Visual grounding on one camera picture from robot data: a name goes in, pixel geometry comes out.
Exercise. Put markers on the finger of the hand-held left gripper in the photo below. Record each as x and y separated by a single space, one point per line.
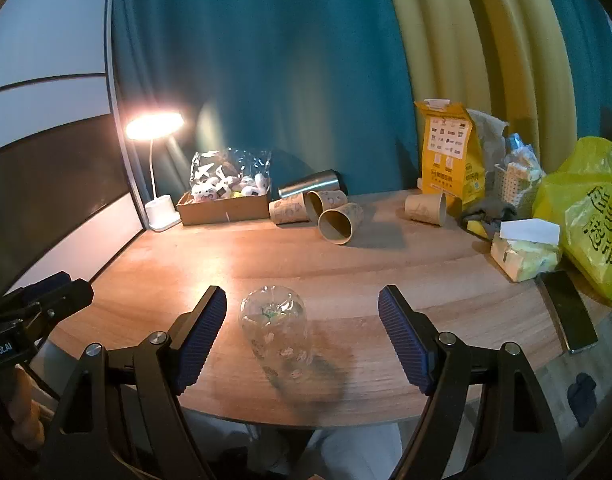
48 282
71 297

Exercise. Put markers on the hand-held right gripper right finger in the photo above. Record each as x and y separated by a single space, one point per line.
405 340

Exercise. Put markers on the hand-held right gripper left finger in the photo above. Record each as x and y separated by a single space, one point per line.
198 340

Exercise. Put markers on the clear glass cup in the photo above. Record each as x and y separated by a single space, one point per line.
278 327

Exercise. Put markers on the brown paper cup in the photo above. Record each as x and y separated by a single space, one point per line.
286 209
423 207
331 199
343 222

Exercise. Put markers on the person's left hand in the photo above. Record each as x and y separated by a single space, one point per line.
25 410

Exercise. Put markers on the person's white trousers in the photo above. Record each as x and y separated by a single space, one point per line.
356 452

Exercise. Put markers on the brown cardboard box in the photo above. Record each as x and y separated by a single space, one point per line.
221 210

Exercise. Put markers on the yellow sponge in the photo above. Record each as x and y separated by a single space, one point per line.
478 229

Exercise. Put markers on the tissue pack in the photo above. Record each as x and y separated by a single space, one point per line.
523 255

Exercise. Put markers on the grey cloth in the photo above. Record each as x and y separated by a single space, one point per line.
490 210

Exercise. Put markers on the black smartphone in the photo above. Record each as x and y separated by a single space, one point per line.
570 310

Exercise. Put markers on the clear bag of toys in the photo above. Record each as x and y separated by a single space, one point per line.
231 172

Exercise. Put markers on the white woven basket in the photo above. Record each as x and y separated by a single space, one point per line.
513 190

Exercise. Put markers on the steel tumbler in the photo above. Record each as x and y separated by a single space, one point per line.
311 181

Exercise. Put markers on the dark blue slipper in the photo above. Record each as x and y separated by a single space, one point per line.
583 397

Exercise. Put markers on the white desk lamp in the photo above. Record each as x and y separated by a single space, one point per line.
153 125

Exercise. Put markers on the yellow paper bag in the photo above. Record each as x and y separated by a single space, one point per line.
448 155

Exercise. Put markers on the clear plastic packet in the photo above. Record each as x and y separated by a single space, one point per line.
523 157

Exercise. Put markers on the yellow plastic bag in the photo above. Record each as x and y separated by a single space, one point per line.
585 210

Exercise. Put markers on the teal curtain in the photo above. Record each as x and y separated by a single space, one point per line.
266 60

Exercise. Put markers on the yellow curtain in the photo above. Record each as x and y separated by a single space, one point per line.
485 35

